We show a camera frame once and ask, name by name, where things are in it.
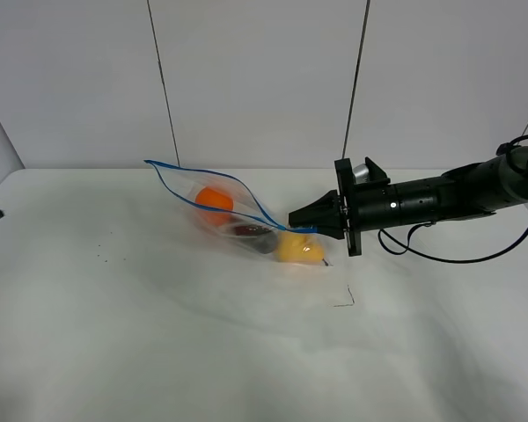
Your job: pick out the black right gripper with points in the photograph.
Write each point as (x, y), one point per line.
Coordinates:
(364, 207)

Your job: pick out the clear zip bag blue zipper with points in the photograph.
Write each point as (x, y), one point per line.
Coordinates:
(183, 184)

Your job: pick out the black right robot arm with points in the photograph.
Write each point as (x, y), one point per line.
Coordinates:
(468, 192)

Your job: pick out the yellow pear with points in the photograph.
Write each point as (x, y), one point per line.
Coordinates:
(300, 249)

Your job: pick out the purple eggplant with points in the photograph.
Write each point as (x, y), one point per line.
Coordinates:
(256, 237)

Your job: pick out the orange fruit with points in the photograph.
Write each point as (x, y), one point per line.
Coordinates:
(215, 198)

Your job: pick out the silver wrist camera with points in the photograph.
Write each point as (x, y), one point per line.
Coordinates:
(361, 173)

